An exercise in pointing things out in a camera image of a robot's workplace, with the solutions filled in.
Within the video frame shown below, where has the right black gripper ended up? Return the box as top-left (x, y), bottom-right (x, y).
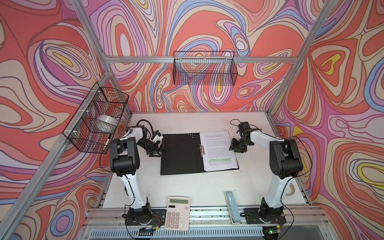
top-left (228, 137), bottom-right (252, 153)

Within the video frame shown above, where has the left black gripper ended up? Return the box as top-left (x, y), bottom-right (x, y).
top-left (136, 139), bottom-right (170, 157)

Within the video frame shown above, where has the stack of printed papers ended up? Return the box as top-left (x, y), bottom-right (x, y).
top-left (199, 131), bottom-right (239, 172)

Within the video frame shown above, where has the blue file folder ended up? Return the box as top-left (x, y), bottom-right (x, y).
top-left (159, 131), bottom-right (240, 176)

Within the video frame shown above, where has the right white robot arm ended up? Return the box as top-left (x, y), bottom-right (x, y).
top-left (230, 122), bottom-right (304, 216)

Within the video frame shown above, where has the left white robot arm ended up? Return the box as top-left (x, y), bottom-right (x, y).
top-left (109, 125), bottom-right (163, 219)

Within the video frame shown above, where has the white marker in basket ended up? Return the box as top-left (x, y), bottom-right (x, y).
top-left (103, 139), bottom-right (110, 152)

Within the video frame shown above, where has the white tape roll in basket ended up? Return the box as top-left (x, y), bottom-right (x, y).
top-left (94, 115), bottom-right (118, 134)

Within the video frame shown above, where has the tape roll on table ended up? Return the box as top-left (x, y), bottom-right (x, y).
top-left (286, 183), bottom-right (296, 197)

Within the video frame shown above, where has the white desk calculator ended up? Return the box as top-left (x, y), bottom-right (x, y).
top-left (165, 196), bottom-right (191, 231)

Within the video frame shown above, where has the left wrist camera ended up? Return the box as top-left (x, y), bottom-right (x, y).
top-left (152, 131), bottom-right (164, 143)

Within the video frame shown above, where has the black wire basket left wall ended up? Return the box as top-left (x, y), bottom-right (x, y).
top-left (63, 83), bottom-right (129, 154)

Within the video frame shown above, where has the black wire basket wall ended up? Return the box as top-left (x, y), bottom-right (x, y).
top-left (63, 83), bottom-right (129, 154)
top-left (173, 50), bottom-right (238, 86)

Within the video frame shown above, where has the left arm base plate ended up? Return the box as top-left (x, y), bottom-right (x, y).
top-left (125, 209), bottom-right (167, 227)

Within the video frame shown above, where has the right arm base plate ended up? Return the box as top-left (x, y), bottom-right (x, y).
top-left (241, 206), bottom-right (287, 225)

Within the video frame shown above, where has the black wire basket back wall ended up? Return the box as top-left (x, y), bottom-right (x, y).
top-left (173, 50), bottom-right (238, 86)

